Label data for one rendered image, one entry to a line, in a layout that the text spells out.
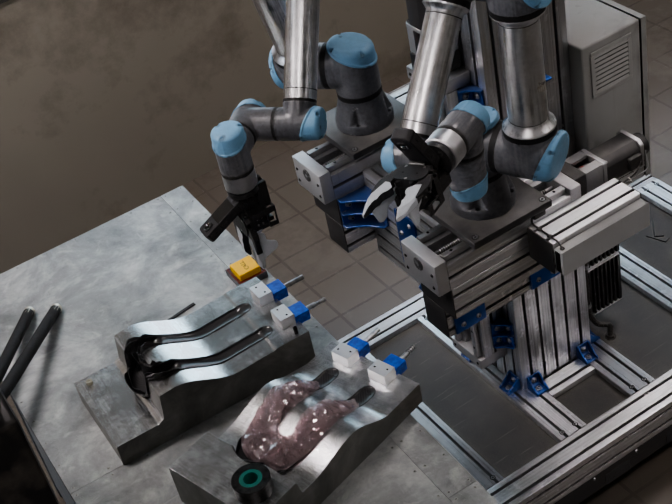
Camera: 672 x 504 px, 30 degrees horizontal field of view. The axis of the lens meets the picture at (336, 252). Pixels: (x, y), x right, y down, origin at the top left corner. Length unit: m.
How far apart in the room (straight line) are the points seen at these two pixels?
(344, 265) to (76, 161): 1.11
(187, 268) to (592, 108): 1.11
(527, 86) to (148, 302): 1.17
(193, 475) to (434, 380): 1.22
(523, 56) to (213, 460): 1.03
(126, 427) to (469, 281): 0.84
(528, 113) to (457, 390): 1.20
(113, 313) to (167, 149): 1.82
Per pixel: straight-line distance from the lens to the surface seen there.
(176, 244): 3.39
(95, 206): 4.95
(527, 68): 2.58
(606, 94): 3.15
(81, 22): 4.63
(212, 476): 2.59
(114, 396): 2.92
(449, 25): 2.53
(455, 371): 3.67
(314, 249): 4.55
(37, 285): 3.43
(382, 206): 2.28
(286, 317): 2.88
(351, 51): 3.10
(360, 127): 3.18
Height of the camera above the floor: 2.78
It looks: 38 degrees down
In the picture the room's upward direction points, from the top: 13 degrees counter-clockwise
